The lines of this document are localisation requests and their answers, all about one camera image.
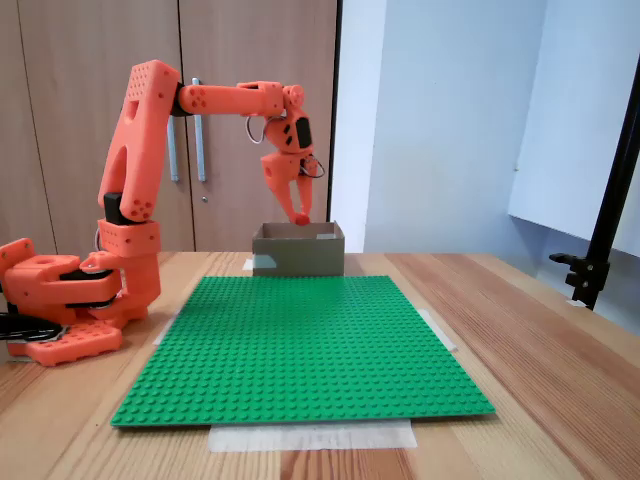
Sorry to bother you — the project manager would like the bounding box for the brown wooden cabinet door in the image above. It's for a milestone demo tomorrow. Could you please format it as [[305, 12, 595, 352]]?
[[17, 0, 197, 254], [0, 0, 57, 254], [178, 0, 341, 254]]

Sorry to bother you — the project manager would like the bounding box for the long masking tape strip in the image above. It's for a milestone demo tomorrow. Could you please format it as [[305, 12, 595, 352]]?
[[208, 419, 419, 453]]

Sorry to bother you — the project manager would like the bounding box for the black camera stand with clamp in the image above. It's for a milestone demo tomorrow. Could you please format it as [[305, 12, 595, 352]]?
[[548, 94, 640, 312]]

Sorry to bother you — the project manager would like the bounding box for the green lego baseplate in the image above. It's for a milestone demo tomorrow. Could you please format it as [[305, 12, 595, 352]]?
[[109, 274, 497, 430]]

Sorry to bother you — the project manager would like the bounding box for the gripper motor cable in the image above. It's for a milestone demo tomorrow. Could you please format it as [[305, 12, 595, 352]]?
[[298, 153, 326, 180]]

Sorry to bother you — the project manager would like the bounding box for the black base clamp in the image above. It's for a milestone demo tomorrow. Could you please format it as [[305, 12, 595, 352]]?
[[0, 312, 69, 346]]

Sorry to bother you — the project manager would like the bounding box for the brown cardboard box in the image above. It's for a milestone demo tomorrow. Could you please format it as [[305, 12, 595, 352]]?
[[252, 221, 346, 278]]

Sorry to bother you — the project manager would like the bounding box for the metal cabinet door handle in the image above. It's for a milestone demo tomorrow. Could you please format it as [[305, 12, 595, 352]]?
[[167, 115, 180, 182], [191, 77, 208, 182]]

